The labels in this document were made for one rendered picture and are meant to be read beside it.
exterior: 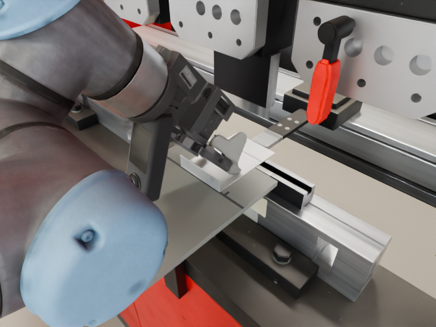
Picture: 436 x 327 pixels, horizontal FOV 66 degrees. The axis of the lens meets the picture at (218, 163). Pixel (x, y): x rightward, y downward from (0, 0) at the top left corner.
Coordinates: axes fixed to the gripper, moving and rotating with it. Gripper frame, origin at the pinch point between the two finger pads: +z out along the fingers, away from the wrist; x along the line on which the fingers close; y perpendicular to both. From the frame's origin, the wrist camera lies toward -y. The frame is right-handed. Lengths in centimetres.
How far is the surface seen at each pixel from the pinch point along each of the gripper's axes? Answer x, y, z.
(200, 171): -0.2, -2.4, -3.1
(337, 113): -6.5, 19.3, 14.7
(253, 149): -1.1, 5.2, 5.1
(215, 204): -5.3, -5.0, -3.3
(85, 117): 45.5, -7.0, 7.6
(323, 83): -15.6, 10.5, -16.1
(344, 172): 27, 40, 167
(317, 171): 40, 32, 160
